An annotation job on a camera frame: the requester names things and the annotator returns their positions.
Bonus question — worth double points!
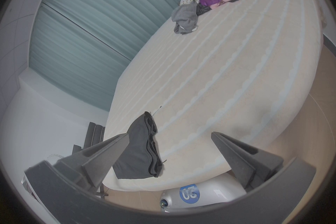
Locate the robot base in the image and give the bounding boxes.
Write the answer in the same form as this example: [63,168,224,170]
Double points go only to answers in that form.
[160,173,248,212]

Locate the grey garment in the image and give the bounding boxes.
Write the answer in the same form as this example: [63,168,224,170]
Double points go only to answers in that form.
[171,0,199,35]

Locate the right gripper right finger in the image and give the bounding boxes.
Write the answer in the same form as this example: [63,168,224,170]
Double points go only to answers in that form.
[211,132,284,190]

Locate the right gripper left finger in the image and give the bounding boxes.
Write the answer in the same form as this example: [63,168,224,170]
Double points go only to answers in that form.
[54,133,130,189]

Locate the black chair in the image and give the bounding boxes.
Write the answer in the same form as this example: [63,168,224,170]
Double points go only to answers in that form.
[72,122,106,156]

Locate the black T-shirt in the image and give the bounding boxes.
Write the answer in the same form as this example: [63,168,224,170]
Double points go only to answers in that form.
[112,111,165,180]

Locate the bed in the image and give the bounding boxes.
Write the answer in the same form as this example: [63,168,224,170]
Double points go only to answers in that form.
[104,0,336,192]

